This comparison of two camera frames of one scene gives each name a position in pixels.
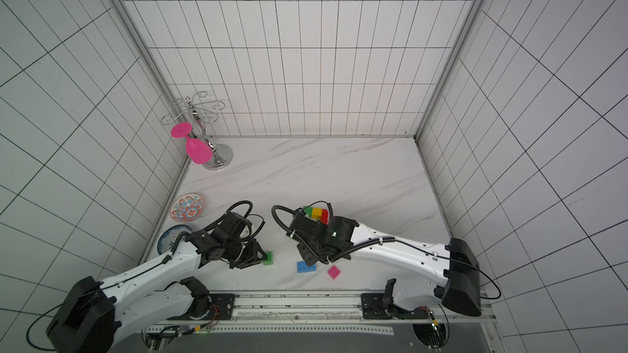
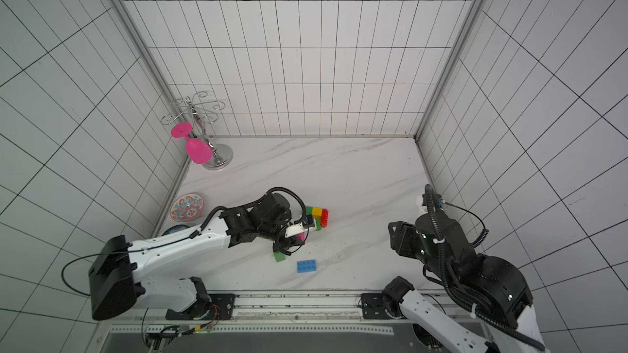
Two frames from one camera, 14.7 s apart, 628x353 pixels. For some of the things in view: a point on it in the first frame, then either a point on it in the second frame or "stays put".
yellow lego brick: x=316 y=212 stays put
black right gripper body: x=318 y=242 to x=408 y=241
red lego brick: x=325 y=217 stays put
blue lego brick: x=302 y=267 stays put
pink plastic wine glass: x=199 y=151 stays put
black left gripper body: x=240 y=256 to x=280 y=243
